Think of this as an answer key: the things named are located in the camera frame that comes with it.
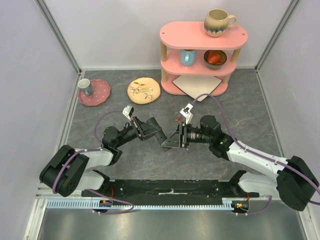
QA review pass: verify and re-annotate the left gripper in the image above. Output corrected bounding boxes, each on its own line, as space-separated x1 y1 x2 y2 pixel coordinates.
115 115 162 148

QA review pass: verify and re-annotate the black remote control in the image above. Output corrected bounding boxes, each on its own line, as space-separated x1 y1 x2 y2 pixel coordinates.
146 117 170 152

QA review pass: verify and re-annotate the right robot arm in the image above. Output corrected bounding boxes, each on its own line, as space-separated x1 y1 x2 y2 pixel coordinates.
161 115 320 212

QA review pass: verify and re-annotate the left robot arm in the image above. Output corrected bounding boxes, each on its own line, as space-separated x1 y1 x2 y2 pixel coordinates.
39 117 167 197

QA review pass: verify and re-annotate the yellow bird plate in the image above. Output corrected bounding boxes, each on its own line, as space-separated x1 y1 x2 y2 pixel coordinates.
127 77 161 105

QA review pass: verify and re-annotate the white square board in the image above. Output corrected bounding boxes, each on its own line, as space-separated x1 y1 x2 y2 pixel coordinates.
172 75 222 99

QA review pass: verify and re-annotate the pink dotted plate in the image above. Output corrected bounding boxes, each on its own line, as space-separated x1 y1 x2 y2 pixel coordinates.
78 79 111 107

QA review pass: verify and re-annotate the grey small cup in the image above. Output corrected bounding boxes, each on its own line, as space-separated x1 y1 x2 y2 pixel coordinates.
77 78 93 96

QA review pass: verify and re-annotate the light blue mug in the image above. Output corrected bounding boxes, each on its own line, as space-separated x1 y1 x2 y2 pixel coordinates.
180 49 197 67

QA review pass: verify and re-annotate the pink three-tier shelf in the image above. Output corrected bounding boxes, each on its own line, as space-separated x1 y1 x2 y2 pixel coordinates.
159 21 248 96

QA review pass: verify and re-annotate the orange cup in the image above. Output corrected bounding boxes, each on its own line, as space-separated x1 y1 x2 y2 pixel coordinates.
206 51 224 65

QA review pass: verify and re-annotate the beige ceramic mug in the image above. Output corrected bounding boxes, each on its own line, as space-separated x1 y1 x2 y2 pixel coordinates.
203 9 237 38

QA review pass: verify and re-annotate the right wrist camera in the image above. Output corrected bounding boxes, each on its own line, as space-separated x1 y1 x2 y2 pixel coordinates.
180 103 193 125

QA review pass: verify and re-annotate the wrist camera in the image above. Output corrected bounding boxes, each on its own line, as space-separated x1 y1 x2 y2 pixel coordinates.
180 103 193 125
122 105 134 121

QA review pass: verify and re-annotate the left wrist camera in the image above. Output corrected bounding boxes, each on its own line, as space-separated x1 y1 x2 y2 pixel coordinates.
122 105 134 121

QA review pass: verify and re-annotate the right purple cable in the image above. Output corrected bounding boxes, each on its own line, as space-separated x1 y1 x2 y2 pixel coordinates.
190 93 320 216

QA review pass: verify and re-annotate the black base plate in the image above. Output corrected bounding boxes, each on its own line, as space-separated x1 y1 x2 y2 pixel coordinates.
97 179 260 204

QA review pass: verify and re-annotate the slotted cable duct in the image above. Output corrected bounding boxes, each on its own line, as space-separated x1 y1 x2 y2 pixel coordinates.
46 198 244 211

